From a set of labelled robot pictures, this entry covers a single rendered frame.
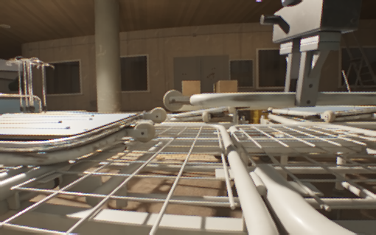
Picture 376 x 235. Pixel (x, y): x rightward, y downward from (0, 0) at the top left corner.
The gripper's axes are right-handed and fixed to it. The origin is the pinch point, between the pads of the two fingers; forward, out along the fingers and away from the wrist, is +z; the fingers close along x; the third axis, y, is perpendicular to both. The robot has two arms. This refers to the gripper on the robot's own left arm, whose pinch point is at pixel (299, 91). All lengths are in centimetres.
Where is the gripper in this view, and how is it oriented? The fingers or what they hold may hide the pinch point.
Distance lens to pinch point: 33.7
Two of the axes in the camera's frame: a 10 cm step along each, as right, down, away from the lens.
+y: -10.0, 0.1, 0.2
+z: 0.2, 9.6, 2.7
